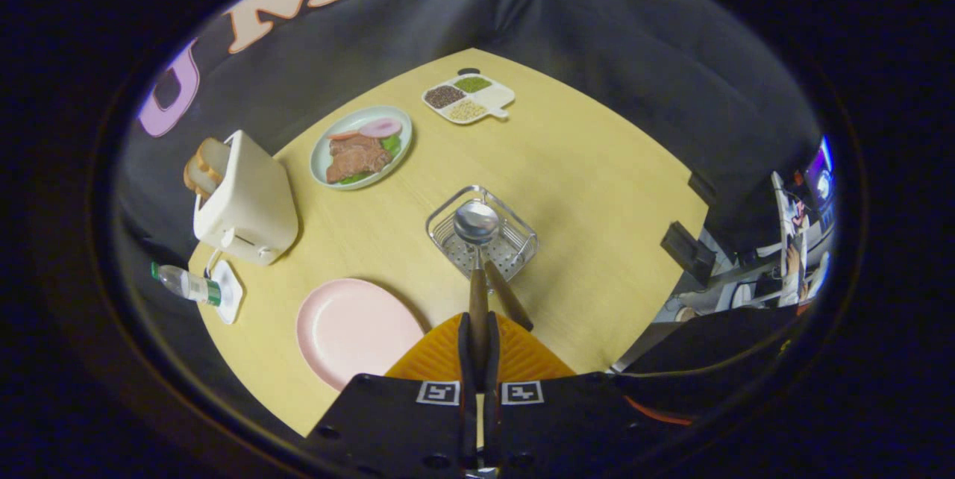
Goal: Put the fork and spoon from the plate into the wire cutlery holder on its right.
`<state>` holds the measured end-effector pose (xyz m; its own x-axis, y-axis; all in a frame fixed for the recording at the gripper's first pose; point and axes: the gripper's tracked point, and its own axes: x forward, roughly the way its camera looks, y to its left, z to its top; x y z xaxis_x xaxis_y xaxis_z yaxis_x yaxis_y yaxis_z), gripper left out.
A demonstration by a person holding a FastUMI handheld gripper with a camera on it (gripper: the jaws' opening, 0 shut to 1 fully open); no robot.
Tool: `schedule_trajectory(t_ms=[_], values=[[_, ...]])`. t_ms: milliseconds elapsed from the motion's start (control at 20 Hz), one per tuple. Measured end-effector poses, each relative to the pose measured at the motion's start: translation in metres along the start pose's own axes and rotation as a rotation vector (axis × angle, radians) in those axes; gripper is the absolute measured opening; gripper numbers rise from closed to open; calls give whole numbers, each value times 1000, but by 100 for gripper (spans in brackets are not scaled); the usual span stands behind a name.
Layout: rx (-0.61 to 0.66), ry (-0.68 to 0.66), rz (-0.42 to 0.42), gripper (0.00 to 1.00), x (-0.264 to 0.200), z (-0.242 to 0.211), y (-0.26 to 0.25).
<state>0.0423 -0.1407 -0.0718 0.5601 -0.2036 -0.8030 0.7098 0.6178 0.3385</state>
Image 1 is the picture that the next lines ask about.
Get green lettuce leaf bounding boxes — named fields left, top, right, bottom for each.
left=339, top=136, right=404, bottom=185

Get black backdrop cloth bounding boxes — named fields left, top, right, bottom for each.
left=112, top=0, right=821, bottom=450

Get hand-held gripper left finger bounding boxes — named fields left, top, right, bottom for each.
left=306, top=313, right=478, bottom=479

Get pink ham slice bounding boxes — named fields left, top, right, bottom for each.
left=358, top=118, right=404, bottom=139

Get computer monitor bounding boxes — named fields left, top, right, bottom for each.
left=806, top=140, right=835, bottom=204

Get pale green plate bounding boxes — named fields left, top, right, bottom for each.
left=309, top=105, right=413, bottom=190

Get dark brown beans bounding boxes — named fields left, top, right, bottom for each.
left=425, top=85, right=466, bottom=108

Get clear plastic water bottle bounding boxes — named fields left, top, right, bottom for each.
left=151, top=262, right=223, bottom=307

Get small black bracket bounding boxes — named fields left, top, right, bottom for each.
left=688, top=169, right=717, bottom=204

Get white divided dish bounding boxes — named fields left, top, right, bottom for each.
left=422, top=73, right=516, bottom=125

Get brown meat slices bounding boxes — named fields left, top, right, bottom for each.
left=326, top=134, right=394, bottom=184

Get metal wire basket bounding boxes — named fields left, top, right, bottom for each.
left=426, top=185, right=539, bottom=284

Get wooden-handled metal spoon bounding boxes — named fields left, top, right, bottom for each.
left=453, top=200, right=501, bottom=390

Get large black bracket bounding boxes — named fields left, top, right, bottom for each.
left=660, top=222, right=717, bottom=286

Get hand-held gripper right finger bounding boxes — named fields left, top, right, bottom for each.
left=483, top=313, right=672, bottom=478

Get pink plate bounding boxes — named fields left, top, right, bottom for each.
left=296, top=278, right=426, bottom=392

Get wooden-handled metal fork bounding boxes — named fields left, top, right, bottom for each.
left=477, top=251, right=535, bottom=333

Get white toaster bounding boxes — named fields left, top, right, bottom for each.
left=193, top=130, right=300, bottom=266

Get white square coaster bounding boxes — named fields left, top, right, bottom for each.
left=213, top=260, right=245, bottom=325

